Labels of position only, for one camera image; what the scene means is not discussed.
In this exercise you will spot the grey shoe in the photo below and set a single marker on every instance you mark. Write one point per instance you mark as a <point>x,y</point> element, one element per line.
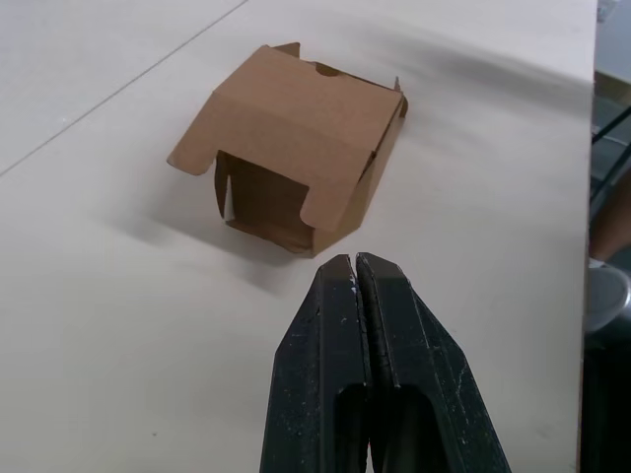
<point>608,295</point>

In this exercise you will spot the small brown cardboard box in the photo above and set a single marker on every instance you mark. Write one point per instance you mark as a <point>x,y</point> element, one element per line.
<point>296,143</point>

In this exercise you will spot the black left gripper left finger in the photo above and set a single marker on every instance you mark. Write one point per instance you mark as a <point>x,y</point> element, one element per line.
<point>315,355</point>

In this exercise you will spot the person's bare leg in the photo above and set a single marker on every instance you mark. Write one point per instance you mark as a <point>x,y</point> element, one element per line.
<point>611,217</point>

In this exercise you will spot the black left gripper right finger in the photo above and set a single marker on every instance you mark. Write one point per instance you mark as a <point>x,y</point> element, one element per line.
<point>419,345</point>

